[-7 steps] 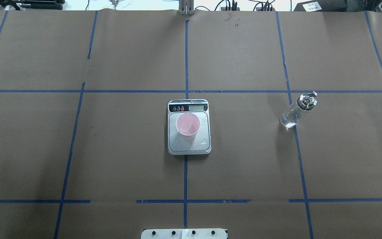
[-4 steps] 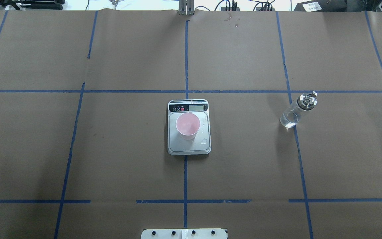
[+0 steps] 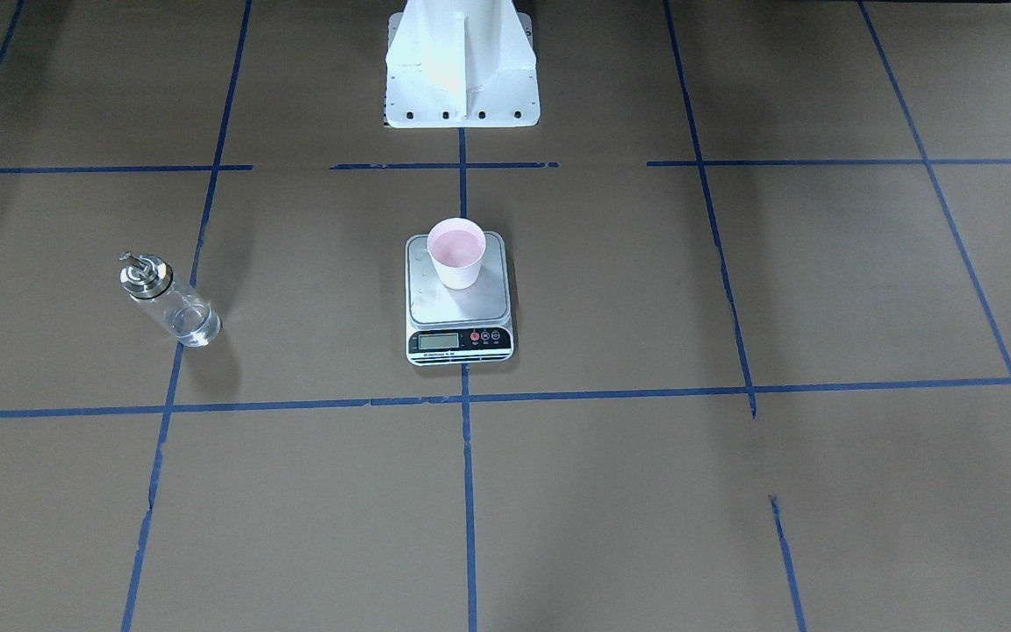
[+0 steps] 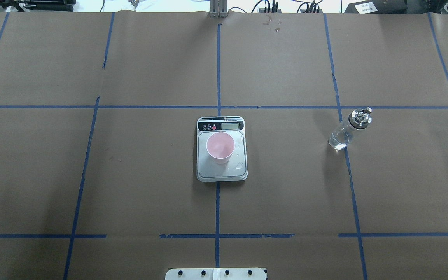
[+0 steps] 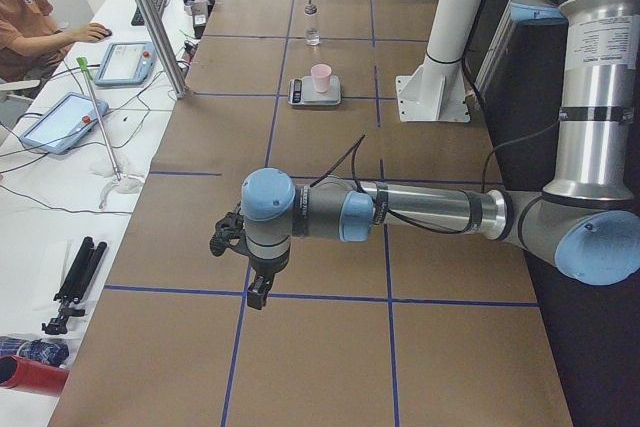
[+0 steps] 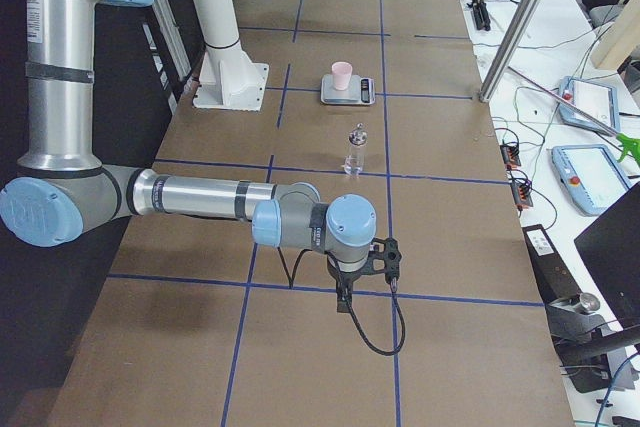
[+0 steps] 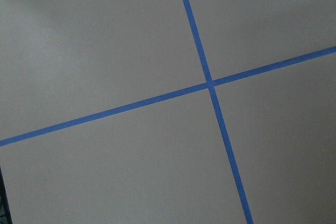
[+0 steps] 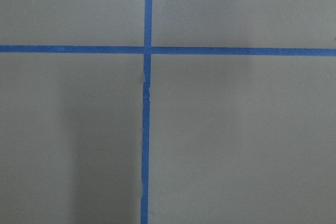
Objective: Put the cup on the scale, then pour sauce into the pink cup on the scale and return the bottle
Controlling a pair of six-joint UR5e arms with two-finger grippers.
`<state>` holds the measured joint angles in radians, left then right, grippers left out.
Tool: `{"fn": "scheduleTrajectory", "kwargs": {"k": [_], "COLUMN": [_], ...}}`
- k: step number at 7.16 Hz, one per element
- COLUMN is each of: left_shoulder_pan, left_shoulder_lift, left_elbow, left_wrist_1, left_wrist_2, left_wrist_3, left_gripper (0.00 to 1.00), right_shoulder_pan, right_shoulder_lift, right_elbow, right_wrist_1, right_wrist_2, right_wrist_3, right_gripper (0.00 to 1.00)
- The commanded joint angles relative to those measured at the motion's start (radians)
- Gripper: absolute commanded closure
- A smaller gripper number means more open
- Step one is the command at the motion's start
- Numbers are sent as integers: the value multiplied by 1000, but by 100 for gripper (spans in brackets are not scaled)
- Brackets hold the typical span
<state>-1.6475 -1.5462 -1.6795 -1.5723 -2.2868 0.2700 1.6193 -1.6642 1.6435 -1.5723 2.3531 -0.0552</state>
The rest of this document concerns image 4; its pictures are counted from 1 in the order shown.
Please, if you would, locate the pink plastic cup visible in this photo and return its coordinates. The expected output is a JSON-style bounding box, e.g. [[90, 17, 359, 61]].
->
[[206, 132, 235, 164]]

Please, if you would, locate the silver kitchen scale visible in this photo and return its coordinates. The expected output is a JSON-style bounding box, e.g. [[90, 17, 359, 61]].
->
[[196, 116, 248, 182]]

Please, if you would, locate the brown paper table cover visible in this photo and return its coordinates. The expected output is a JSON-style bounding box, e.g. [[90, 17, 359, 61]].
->
[[0, 11, 448, 280]]

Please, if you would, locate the black box with white label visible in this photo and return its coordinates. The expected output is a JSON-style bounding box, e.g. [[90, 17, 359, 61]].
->
[[343, 0, 407, 14]]

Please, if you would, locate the black folded tripod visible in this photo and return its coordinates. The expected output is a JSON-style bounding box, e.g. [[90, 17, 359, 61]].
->
[[0, 0, 77, 12]]

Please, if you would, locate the aluminium frame post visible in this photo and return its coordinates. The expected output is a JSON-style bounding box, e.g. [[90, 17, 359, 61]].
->
[[208, 0, 229, 18]]

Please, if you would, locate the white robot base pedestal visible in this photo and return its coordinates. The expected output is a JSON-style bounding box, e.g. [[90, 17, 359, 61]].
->
[[165, 267, 268, 280]]

